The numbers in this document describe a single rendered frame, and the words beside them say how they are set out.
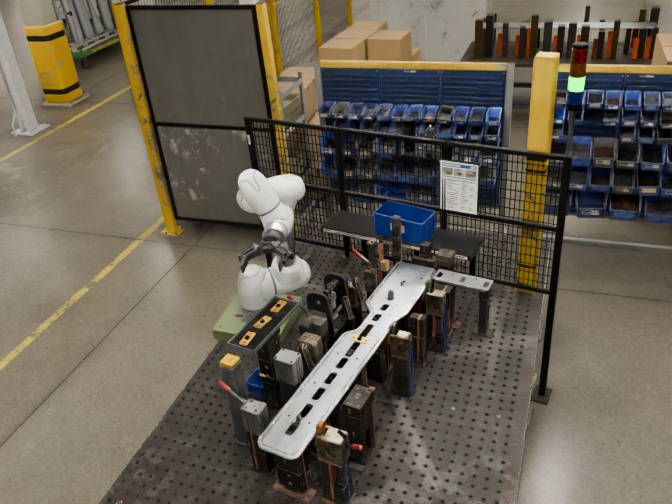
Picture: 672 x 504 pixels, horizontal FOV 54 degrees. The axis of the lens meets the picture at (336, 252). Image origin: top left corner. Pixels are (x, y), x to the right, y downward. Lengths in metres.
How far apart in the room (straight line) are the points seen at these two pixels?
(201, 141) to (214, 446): 3.12
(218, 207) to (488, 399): 3.39
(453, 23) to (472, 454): 7.42
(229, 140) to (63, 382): 2.20
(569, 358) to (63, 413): 3.21
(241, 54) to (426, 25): 4.93
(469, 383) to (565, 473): 0.87
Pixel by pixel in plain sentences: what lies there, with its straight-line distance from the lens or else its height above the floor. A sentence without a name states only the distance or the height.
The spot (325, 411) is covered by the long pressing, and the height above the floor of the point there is 1.00.
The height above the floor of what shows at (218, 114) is 1.16.
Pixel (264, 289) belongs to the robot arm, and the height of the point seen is 0.95.
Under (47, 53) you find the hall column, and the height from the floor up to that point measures 0.75.
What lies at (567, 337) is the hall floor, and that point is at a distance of 4.70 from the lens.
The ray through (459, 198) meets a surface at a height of 1.24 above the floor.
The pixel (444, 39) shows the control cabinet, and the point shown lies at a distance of 9.70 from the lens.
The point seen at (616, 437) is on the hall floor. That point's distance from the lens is 4.11.
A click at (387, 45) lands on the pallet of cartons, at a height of 0.98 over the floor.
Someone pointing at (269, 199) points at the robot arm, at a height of 1.78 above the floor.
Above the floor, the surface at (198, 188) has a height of 0.48.
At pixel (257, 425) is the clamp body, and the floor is 1.00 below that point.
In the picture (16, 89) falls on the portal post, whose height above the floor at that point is 0.58.
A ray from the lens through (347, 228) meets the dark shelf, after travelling 3.80.
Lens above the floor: 2.91
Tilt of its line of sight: 32 degrees down
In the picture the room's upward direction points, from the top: 5 degrees counter-clockwise
